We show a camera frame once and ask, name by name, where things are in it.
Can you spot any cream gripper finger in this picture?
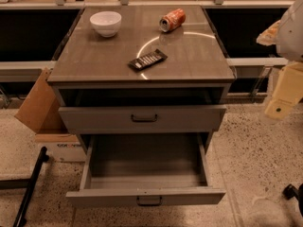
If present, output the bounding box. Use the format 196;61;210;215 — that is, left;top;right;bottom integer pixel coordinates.
264;62;303;120
257;21;280;46

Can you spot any dark rxbar chocolate bar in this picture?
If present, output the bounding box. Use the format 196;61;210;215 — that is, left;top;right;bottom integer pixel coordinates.
128;49;168;71

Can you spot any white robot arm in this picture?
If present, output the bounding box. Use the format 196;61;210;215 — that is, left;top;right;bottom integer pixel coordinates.
257;0;303;120

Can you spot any grey drawer cabinet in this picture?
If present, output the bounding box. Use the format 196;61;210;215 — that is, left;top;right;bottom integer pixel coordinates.
46;5;237;144

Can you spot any grey top drawer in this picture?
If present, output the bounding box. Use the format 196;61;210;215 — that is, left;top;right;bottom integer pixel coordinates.
59;105;226;134

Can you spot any grey open middle drawer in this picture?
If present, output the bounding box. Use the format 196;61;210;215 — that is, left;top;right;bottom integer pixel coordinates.
66;133;225;207

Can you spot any orange soda can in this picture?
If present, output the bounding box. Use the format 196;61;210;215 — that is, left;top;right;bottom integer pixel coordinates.
159;9;186;32

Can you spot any black chair caster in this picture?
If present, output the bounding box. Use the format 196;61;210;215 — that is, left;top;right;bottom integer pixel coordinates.
282;184;303;217

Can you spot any white ceramic bowl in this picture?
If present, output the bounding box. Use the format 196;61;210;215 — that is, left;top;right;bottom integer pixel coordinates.
90;11;122;38

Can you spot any brown cardboard box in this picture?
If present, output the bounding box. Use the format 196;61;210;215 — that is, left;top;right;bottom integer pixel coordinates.
15;68;86;162

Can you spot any black metal stand leg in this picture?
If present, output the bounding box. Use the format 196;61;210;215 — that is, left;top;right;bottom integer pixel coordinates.
0;147;49;227

